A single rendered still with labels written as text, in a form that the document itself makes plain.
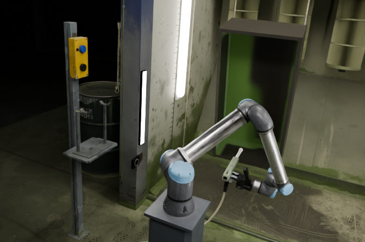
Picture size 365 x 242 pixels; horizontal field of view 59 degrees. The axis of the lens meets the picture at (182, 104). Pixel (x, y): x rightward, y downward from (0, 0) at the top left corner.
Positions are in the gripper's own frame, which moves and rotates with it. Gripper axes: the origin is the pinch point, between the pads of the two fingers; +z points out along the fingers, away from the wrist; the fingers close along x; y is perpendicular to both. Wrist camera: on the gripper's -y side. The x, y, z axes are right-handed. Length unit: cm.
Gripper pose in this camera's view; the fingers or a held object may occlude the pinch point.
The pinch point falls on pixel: (227, 172)
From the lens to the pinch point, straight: 251.4
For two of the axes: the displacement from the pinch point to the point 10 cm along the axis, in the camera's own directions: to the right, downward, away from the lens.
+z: -9.1, -2.9, 2.9
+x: 3.8, -3.1, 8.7
